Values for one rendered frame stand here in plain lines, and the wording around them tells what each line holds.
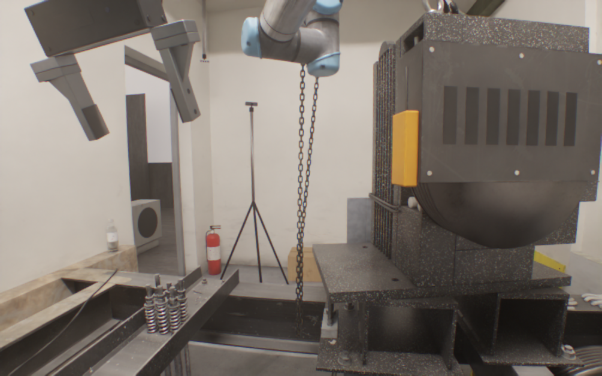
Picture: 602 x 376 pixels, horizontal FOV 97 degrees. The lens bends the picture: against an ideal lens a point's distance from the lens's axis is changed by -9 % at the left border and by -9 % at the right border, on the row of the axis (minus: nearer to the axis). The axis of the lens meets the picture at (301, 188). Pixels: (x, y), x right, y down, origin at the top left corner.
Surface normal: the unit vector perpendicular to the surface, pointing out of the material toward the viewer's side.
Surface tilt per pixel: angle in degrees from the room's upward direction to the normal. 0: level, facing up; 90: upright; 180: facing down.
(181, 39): 113
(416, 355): 0
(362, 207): 90
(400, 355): 0
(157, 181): 90
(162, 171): 90
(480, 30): 90
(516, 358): 0
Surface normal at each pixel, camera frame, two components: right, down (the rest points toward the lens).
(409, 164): 0.07, 0.11
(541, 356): 0.00, -0.99
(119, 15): -0.07, 0.49
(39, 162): 0.99, 0.01
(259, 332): -0.15, 0.11
